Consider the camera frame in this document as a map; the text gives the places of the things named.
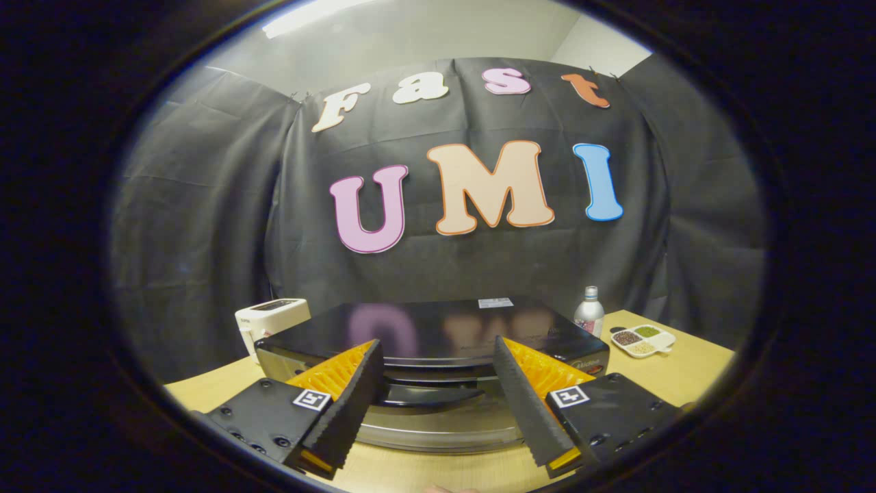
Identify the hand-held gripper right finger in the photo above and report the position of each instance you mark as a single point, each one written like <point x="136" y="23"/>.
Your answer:
<point x="530" y="404"/>

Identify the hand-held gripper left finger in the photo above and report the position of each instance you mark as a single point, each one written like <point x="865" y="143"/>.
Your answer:
<point x="352" y="404"/>

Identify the silver bottle with white cap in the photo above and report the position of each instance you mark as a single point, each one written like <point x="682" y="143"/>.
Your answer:
<point x="589" y="316"/>

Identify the white pop-up toaster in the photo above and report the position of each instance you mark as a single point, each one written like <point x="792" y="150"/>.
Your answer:
<point x="263" y="316"/>

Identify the white divided dish with beans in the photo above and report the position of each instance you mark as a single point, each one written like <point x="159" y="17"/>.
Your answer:
<point x="642" y="339"/>

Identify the black backdrop cloth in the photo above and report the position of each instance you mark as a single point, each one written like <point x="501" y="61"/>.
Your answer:
<point x="438" y="260"/>

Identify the black toaster oven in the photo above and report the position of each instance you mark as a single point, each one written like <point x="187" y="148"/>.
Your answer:
<point x="438" y="329"/>

